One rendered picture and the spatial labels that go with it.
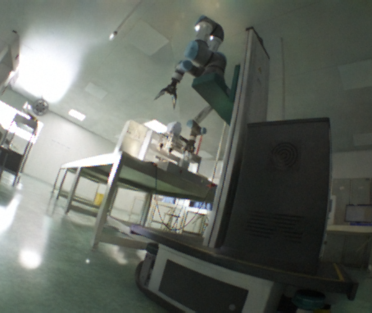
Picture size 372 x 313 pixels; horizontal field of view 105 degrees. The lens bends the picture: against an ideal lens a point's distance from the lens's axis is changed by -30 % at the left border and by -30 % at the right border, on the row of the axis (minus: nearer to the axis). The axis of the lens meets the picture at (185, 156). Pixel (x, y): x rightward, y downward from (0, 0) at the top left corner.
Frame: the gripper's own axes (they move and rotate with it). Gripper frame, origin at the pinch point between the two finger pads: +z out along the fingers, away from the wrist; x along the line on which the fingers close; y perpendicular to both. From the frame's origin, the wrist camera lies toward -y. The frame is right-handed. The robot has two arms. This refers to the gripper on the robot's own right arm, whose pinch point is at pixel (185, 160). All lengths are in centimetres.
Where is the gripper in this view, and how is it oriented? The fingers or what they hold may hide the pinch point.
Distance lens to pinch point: 202.6
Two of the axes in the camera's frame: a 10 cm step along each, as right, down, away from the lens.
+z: -2.6, 9.2, -3.0
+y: 6.6, -0.6, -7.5
